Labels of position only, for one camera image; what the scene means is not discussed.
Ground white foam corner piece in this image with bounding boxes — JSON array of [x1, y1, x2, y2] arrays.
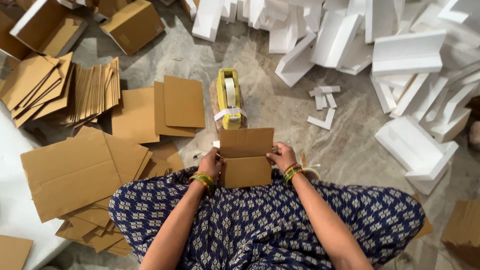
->
[[307, 108, 337, 131]]

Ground cardboard piece under knee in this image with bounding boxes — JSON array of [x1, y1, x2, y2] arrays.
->
[[411, 193, 434, 239]]

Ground green and orange left bangles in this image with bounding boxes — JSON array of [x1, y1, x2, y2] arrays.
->
[[188, 172, 216, 193]]

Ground small brown cardboard box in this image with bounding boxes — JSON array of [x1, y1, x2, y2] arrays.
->
[[219, 127, 275, 189]]

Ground person's right hand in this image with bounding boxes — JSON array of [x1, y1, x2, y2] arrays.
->
[[266, 142, 299, 173]]

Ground heap of small cardboard sheets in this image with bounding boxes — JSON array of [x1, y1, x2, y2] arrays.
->
[[0, 52, 121, 128]]

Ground white tape strip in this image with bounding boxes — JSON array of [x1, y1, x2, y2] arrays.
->
[[214, 107, 248, 122]]

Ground flat brown cardboard sheet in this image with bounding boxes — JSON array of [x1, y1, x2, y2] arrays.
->
[[163, 75, 206, 129], [111, 87, 160, 145], [154, 81, 196, 138]]

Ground green and red right bangles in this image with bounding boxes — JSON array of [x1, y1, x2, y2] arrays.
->
[[282, 163, 305, 185]]

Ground open brown cardboard box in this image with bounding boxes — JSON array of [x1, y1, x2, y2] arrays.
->
[[9, 0, 89, 58]]

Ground heap of white foam blocks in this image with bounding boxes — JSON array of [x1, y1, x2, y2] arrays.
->
[[180, 0, 480, 196]]

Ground brown block under dispenser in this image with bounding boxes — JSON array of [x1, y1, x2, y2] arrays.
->
[[209, 78, 248, 133]]

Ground yellow tape dispenser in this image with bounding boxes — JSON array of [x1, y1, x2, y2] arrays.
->
[[216, 68, 243, 130]]

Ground pile of large cardboard sheets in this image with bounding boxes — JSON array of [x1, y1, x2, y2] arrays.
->
[[20, 125, 186, 258]]

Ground small white foam scraps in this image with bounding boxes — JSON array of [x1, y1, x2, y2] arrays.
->
[[308, 85, 341, 111]]

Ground white foam slab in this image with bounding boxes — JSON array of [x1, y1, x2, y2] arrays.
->
[[0, 109, 73, 270]]

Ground white tape roll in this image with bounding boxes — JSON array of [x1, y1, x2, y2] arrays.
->
[[224, 77, 237, 109]]

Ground brown cardboard sheet piece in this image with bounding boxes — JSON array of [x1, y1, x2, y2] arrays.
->
[[0, 234, 34, 270]]

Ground clear tape roll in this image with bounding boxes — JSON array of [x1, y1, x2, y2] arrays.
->
[[301, 166, 322, 181]]

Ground person's blue patterned clothing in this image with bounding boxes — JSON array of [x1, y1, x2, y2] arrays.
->
[[109, 167, 427, 270]]

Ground closed brown cardboard box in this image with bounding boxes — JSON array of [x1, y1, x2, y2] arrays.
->
[[98, 0, 166, 56]]

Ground folded cardboard stack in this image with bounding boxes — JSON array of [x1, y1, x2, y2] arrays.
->
[[440, 199, 480, 268]]

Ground person's left hand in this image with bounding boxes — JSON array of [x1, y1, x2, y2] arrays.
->
[[197, 147, 224, 181]]

